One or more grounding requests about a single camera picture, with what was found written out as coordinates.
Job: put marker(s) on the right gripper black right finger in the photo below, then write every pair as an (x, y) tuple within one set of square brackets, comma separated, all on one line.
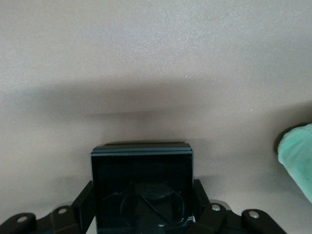
[(219, 221)]

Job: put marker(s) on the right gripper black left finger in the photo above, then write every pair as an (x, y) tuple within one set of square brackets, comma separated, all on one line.
[(61, 221)]

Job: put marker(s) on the black flip phone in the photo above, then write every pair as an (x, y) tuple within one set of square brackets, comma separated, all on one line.
[(142, 175)]

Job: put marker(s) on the green plush dinosaur toy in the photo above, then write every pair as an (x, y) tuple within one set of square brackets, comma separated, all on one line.
[(298, 158)]

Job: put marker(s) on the brown table cover mat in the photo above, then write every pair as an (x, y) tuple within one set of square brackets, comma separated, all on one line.
[(146, 48)]

